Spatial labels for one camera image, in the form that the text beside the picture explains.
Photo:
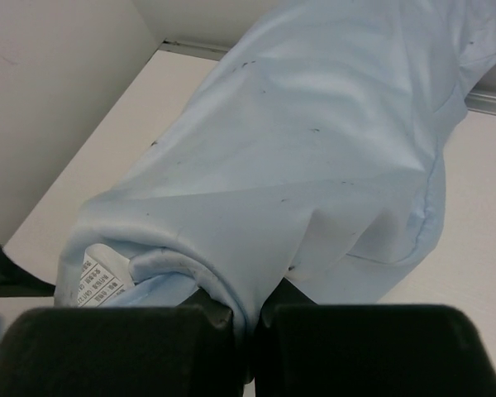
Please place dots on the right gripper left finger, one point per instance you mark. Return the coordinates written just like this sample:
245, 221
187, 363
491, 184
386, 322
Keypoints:
187, 350

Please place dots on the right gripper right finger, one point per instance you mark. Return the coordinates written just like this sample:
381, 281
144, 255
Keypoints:
307, 349

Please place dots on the white pillow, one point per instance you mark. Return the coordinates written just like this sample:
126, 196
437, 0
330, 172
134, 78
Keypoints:
105, 274

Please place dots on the light blue pillowcase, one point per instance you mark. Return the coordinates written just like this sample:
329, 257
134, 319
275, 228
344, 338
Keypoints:
313, 152

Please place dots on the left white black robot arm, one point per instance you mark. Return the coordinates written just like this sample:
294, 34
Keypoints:
16, 282

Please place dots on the aluminium table frame rail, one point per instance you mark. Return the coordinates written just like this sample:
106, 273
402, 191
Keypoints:
482, 98

